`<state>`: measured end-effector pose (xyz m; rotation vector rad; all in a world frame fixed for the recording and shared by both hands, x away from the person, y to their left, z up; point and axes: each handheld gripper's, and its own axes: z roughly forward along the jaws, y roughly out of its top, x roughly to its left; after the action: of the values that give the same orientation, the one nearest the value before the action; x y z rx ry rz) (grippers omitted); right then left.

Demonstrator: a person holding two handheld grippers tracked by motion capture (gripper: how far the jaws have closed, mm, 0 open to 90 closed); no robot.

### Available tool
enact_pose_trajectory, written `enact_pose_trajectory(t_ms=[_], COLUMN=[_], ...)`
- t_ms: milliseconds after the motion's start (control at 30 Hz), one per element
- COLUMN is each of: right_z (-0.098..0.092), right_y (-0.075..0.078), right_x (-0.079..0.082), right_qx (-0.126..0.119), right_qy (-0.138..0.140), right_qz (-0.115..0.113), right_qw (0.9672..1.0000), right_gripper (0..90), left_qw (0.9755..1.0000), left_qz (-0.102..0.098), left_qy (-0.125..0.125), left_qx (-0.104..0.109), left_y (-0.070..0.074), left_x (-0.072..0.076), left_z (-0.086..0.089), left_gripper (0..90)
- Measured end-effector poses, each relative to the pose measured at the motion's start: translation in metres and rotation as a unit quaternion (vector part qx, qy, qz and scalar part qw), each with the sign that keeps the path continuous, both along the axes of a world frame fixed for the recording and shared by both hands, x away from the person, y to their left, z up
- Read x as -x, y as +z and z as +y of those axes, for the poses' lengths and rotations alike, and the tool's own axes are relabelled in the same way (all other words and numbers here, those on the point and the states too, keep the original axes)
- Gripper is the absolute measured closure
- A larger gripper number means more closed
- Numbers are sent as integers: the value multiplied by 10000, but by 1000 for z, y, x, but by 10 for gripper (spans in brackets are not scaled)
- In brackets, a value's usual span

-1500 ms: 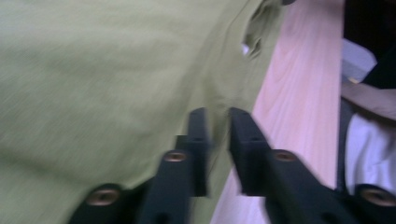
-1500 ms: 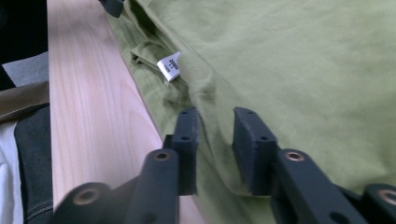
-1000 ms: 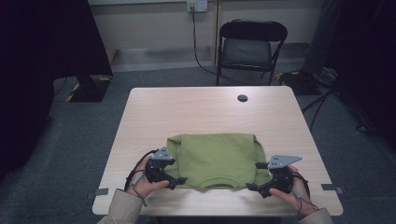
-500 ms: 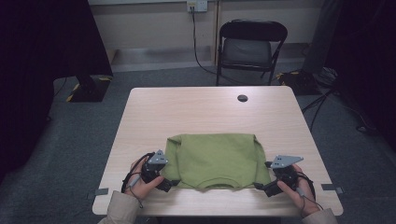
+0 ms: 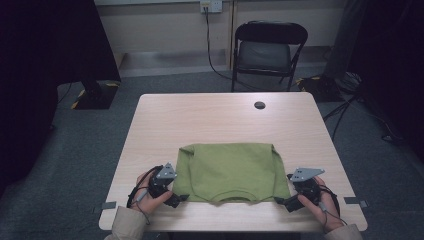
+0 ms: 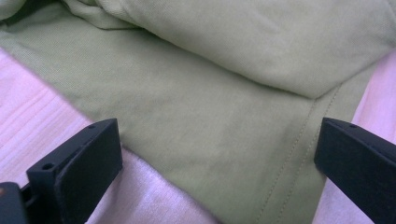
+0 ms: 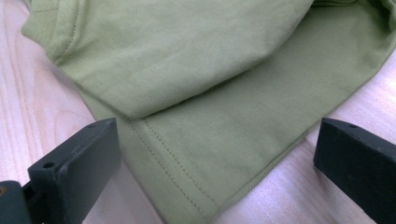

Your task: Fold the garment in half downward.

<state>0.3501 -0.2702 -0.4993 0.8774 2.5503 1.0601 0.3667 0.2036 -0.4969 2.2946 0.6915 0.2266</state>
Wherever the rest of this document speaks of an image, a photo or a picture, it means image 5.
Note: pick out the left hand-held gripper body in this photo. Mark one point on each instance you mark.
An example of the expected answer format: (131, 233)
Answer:
(160, 185)

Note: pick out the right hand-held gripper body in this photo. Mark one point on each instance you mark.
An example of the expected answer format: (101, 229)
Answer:
(308, 190)

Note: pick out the green long-sleeve shirt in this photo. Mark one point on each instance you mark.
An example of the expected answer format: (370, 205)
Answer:
(230, 170)

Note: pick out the person's left hand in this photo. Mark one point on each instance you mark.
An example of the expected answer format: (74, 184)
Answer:
(148, 203)

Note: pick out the person's right hand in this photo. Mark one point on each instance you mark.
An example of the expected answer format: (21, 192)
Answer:
(328, 216)

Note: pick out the grey tape strip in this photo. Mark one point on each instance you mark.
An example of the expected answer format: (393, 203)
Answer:
(109, 205)
(355, 200)

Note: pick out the black tripod legs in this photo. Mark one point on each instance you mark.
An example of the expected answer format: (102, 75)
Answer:
(346, 105)

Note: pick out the black stand base yellow stripes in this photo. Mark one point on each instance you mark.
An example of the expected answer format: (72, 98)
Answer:
(320, 90)
(100, 100)

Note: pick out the grey curtain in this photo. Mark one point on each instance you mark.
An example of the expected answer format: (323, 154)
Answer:
(343, 40)

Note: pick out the black folding chair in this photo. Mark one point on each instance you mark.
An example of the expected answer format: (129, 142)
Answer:
(270, 33)

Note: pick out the dark curtain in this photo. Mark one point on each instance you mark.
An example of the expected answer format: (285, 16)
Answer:
(393, 50)
(33, 66)

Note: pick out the white wall socket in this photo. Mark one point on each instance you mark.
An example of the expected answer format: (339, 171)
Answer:
(215, 6)

